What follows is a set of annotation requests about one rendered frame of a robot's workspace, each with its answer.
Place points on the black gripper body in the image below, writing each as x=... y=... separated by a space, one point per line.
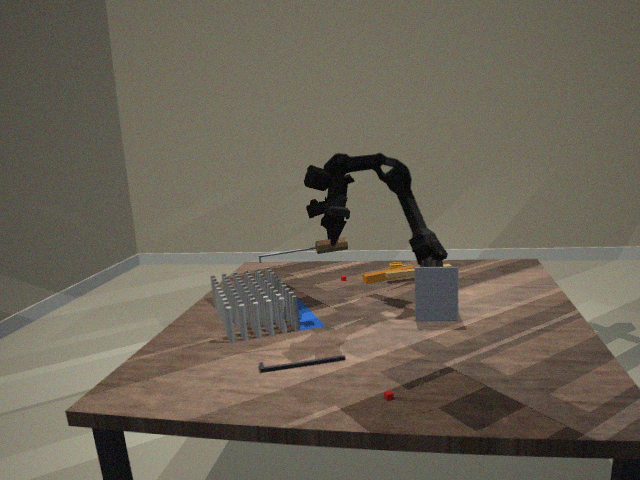
x=336 y=203

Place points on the screwdriver with brown handle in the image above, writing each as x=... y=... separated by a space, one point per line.
x=323 y=246

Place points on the black l-shaped hook rod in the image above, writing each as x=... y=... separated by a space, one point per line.
x=300 y=364

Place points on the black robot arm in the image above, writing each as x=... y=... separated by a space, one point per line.
x=428 y=250

